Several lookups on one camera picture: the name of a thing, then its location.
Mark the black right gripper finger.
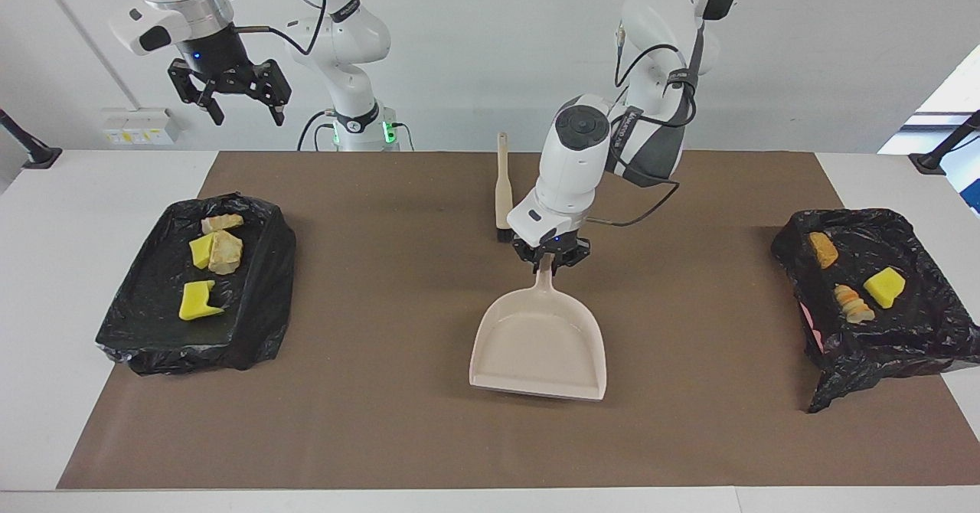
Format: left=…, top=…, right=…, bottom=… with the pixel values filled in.
left=256, top=60, right=292, bottom=127
left=168, top=61, right=226, bottom=126

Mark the beige hand brush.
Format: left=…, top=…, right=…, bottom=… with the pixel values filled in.
left=494, top=132, right=515, bottom=243

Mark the beige plastic dustpan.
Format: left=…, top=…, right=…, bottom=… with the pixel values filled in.
left=469, top=256, right=608, bottom=402

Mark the pale square bread piece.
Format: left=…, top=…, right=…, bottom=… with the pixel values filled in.
left=208, top=230, right=244, bottom=275

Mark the notched yellow sponge piece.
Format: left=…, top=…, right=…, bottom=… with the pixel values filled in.
left=180, top=281, right=225, bottom=321

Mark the brown nugget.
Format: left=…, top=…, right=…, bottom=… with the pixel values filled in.
left=809, top=231, right=839, bottom=270

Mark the pale round cracker piece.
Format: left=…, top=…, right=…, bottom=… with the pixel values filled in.
left=834, top=284, right=876, bottom=324

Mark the pink bin in black bag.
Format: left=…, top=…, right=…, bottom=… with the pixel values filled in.
left=770, top=207, right=980, bottom=414

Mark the black clamp stand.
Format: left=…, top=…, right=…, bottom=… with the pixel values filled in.
left=909, top=109, right=980, bottom=175
left=0, top=107, right=64, bottom=171

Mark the brown paper table mat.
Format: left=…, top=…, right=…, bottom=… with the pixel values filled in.
left=57, top=151, right=980, bottom=491

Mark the flat tray in black bag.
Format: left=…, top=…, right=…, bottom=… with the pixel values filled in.
left=95, top=193, right=297, bottom=377

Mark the bright window opening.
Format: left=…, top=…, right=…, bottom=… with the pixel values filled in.
left=877, top=42, right=980, bottom=215

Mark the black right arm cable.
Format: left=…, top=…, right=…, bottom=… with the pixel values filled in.
left=234, top=0, right=328, bottom=56

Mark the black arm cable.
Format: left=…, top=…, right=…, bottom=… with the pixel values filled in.
left=234, top=0, right=328, bottom=56
left=590, top=27, right=707, bottom=228

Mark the black base cable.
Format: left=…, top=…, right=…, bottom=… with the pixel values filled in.
left=297, top=111, right=338, bottom=152

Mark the white wall socket box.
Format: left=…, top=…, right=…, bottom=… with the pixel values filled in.
left=102, top=109, right=178, bottom=146

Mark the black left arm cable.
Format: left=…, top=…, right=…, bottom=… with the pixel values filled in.
left=590, top=27, right=707, bottom=228

